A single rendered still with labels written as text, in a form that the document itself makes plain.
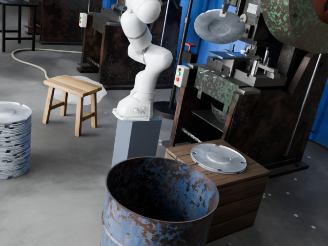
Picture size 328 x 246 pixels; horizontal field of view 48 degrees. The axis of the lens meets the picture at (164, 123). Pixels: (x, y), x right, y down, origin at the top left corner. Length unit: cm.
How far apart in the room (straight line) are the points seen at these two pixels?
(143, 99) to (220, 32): 64
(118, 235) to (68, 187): 88
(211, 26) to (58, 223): 134
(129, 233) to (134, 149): 81
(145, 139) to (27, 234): 74
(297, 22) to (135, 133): 98
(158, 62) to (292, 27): 67
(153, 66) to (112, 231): 87
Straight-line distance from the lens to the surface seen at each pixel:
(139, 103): 192
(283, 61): 253
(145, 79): 190
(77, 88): 265
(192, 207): 159
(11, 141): 210
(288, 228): 224
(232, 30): 220
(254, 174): 189
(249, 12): 240
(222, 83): 231
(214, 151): 198
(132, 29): 171
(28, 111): 219
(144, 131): 197
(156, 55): 184
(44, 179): 220
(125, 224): 126
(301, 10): 195
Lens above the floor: 121
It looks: 23 degrees down
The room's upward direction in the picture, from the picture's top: 11 degrees clockwise
